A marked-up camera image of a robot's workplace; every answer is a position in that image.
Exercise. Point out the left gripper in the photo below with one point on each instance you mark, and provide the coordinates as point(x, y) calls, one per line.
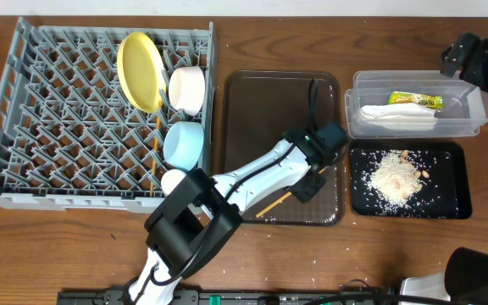
point(308, 186)

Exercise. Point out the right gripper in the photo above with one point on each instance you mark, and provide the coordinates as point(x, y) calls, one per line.
point(461, 48)

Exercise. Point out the green yellow snack wrapper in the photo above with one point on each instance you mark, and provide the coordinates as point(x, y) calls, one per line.
point(433, 102)

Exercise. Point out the white paper napkin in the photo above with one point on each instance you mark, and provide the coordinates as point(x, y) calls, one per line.
point(401, 116)

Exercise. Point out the rice food waste pile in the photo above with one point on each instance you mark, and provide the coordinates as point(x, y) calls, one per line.
point(396, 177)

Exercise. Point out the light blue bowl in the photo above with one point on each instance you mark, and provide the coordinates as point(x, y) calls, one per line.
point(183, 145)

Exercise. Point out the white plastic cup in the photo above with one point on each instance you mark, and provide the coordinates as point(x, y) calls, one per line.
point(171, 179)

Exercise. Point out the pink white bowl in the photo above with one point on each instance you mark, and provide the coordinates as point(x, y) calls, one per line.
point(187, 89)

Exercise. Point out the yellow round plate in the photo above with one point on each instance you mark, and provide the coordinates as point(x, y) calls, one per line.
point(140, 71)

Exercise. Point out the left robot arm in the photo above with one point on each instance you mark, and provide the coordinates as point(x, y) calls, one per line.
point(201, 214)

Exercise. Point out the clear plastic waste bin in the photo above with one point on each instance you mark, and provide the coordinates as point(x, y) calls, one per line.
point(465, 106)

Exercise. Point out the grey plastic dishwasher rack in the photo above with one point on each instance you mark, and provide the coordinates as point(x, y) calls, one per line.
point(69, 138)

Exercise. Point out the black rectangular tray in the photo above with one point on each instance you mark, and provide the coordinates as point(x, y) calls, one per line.
point(445, 190)

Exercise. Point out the dark brown serving tray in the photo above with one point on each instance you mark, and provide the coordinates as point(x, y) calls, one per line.
point(259, 107)

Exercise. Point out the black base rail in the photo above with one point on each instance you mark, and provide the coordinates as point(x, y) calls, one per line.
point(193, 297)

